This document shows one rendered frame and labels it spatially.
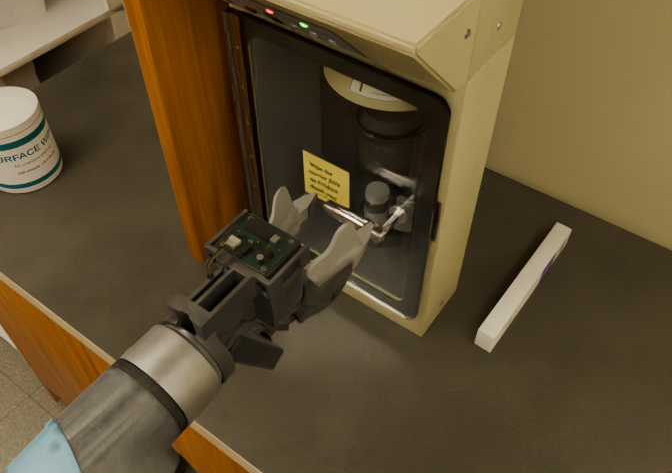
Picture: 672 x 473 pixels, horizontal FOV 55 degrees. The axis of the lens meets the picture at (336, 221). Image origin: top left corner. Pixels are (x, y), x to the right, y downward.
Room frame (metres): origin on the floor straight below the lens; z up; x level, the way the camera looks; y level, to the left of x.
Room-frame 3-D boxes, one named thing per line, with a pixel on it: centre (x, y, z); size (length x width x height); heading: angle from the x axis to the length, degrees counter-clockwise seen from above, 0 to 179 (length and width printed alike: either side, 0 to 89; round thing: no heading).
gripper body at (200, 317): (0.32, 0.08, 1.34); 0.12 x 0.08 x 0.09; 144
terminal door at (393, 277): (0.62, 0.01, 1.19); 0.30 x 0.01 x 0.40; 53
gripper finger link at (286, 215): (0.42, 0.05, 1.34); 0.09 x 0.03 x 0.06; 159
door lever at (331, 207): (0.55, -0.03, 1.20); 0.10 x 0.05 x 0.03; 53
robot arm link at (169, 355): (0.26, 0.13, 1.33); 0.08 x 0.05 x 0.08; 54
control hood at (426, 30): (0.58, 0.03, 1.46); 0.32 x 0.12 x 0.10; 54
